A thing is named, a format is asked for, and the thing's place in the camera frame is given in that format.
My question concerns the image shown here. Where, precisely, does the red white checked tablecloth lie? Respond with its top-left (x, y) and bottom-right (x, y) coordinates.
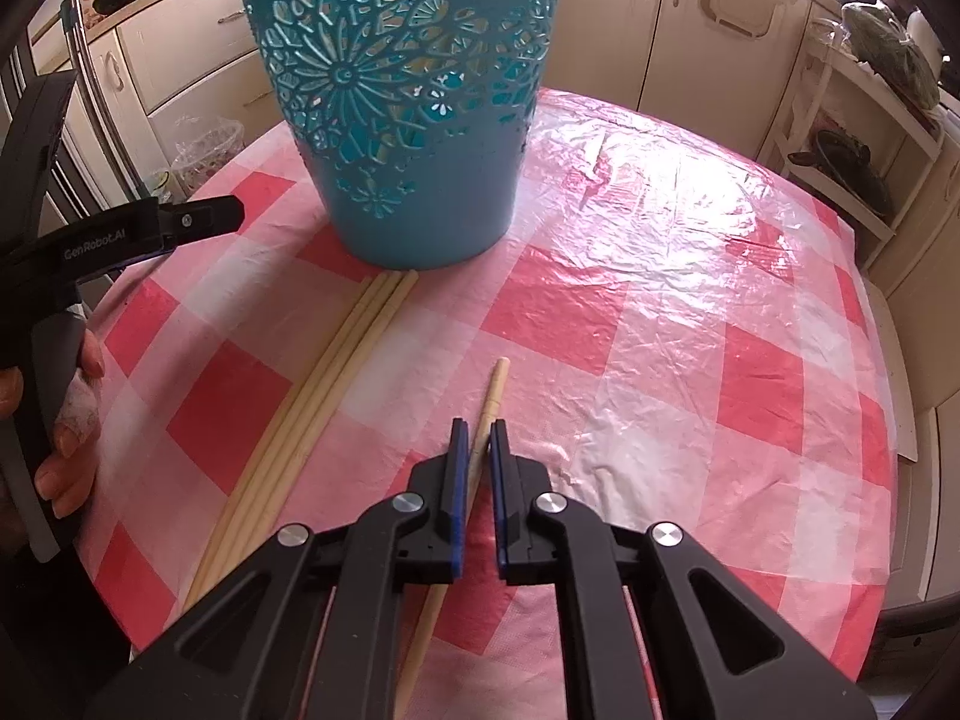
top-left (75, 86), bottom-right (901, 691)

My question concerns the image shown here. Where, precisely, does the white kitchen trolley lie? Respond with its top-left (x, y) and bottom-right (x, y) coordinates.
top-left (772, 15), bottom-right (953, 241)

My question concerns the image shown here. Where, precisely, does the blue perforated plastic bucket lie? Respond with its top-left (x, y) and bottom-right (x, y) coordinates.
top-left (225, 0), bottom-right (572, 271)

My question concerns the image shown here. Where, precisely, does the white door base cabinet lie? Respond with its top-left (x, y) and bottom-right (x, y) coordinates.
top-left (562, 0), bottom-right (815, 158)

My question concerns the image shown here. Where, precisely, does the pale wooden chopstick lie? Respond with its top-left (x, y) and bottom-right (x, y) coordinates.
top-left (390, 358), bottom-right (512, 720)

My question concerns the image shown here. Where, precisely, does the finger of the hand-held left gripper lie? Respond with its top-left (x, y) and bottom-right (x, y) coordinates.
top-left (154, 195), bottom-right (248, 256)

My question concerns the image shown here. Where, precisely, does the white panelled drawer cabinet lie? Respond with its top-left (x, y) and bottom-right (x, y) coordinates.
top-left (862, 105), bottom-right (960, 601)

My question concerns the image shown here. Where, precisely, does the person's left hand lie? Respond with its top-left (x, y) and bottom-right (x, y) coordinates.
top-left (36, 330), bottom-right (106, 518)

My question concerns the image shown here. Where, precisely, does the patterned trash bin with bag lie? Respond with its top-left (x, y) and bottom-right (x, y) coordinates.
top-left (171, 116), bottom-right (245, 196)

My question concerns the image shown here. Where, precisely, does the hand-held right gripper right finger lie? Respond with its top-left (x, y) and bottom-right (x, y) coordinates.
top-left (487, 420), bottom-right (875, 720)

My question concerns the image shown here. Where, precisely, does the dark wok with handle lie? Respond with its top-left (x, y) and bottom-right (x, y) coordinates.
top-left (787, 127), bottom-right (893, 215)

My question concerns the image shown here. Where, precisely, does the bundle of wooden chopsticks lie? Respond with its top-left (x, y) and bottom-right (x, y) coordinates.
top-left (180, 270), bottom-right (419, 616)

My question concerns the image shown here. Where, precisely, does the white plain drawer cabinet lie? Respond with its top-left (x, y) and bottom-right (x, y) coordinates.
top-left (30, 0), bottom-right (278, 166)

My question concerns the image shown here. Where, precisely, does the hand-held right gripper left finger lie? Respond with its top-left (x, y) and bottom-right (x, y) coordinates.
top-left (131, 420), bottom-right (470, 720)

